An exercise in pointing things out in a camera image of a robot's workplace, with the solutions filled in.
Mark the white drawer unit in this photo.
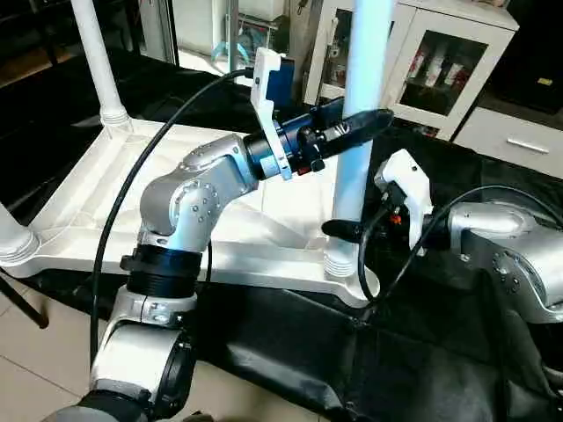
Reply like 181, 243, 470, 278
453, 105, 563, 178

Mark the black box yellow label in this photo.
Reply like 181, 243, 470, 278
493, 0, 563, 111

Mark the teal storage box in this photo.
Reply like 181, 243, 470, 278
220, 13, 293, 64

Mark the black work mat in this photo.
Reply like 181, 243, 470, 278
0, 44, 563, 422

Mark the white glass-door cabinet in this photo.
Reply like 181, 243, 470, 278
303, 0, 518, 140

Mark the black metal stand leg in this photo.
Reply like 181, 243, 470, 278
0, 271, 50, 331

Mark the white plastic table top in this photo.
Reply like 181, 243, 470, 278
0, 119, 381, 309

